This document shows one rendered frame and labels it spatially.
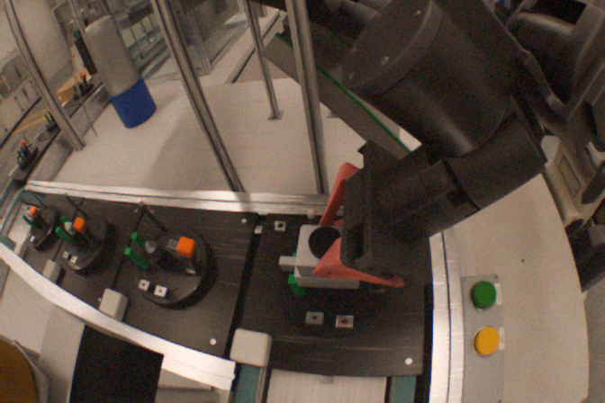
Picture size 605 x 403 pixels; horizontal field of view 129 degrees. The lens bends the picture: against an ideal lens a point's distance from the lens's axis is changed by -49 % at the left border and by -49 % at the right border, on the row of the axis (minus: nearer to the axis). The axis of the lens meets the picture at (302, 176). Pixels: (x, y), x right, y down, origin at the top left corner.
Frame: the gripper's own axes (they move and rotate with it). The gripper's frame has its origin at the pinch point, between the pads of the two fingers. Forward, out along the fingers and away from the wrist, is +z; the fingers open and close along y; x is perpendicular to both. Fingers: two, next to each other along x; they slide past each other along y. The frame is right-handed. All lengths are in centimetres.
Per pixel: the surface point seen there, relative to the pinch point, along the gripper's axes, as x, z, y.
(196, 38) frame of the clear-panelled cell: -39, 42, -86
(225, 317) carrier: -2.2, 19.0, 5.6
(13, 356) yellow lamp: -19.0, -6.2, 16.3
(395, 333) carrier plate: 15.0, 4.3, 5.8
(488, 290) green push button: 25.5, -4.9, 0.8
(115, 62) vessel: -58, 46, -57
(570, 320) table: 54, -14, 8
